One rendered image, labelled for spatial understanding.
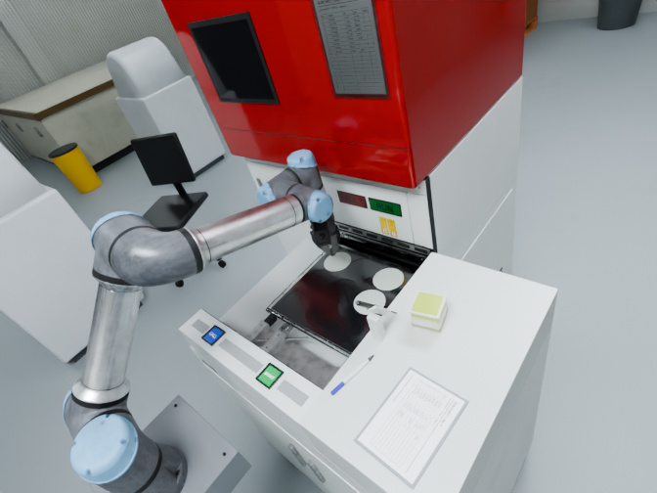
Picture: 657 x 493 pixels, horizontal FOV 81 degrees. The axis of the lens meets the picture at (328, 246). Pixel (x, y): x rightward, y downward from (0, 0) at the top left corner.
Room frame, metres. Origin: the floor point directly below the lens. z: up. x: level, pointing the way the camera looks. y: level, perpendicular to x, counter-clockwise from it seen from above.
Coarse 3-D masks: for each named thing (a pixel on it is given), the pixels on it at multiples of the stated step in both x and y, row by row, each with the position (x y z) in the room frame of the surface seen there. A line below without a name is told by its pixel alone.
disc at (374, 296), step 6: (360, 294) 0.84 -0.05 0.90; (366, 294) 0.83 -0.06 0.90; (372, 294) 0.82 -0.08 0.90; (378, 294) 0.82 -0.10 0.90; (354, 300) 0.83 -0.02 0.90; (366, 300) 0.81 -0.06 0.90; (372, 300) 0.80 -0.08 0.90; (378, 300) 0.79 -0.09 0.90; (384, 300) 0.79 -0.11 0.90; (354, 306) 0.80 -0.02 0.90; (360, 306) 0.79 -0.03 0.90; (360, 312) 0.77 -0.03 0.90; (366, 312) 0.76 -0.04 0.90; (372, 312) 0.76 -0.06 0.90
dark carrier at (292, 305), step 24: (360, 264) 0.98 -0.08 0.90; (384, 264) 0.94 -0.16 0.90; (312, 288) 0.94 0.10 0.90; (336, 288) 0.90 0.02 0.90; (360, 288) 0.87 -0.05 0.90; (288, 312) 0.87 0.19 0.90; (312, 312) 0.84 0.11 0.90; (336, 312) 0.80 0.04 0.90; (336, 336) 0.71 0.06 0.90; (360, 336) 0.69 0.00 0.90
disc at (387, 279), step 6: (384, 270) 0.91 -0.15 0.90; (390, 270) 0.90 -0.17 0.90; (396, 270) 0.89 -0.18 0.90; (378, 276) 0.89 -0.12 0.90; (384, 276) 0.88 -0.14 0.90; (390, 276) 0.87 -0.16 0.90; (396, 276) 0.87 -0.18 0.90; (402, 276) 0.86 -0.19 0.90; (378, 282) 0.87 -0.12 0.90; (384, 282) 0.86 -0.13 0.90; (390, 282) 0.85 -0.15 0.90; (396, 282) 0.84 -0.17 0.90; (402, 282) 0.83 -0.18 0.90; (378, 288) 0.84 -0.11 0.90; (384, 288) 0.83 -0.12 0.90; (390, 288) 0.83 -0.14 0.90
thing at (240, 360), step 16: (192, 320) 0.92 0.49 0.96; (208, 320) 0.89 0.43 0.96; (192, 336) 0.84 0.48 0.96; (224, 336) 0.80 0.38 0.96; (240, 336) 0.78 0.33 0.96; (208, 352) 0.76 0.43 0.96; (224, 352) 0.74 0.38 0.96; (240, 352) 0.73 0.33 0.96; (256, 352) 0.70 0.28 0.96; (224, 368) 0.72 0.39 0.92; (240, 368) 0.67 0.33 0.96; (256, 368) 0.66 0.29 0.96; (288, 368) 0.62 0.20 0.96; (240, 384) 0.69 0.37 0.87; (256, 384) 0.60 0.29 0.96; (288, 384) 0.57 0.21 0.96; (304, 384) 0.56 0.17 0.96; (256, 400) 0.64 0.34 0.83; (272, 400) 0.54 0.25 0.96; (288, 400) 0.53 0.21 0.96; (304, 400) 0.52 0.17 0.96; (288, 416) 0.49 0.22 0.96; (304, 432) 0.47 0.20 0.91
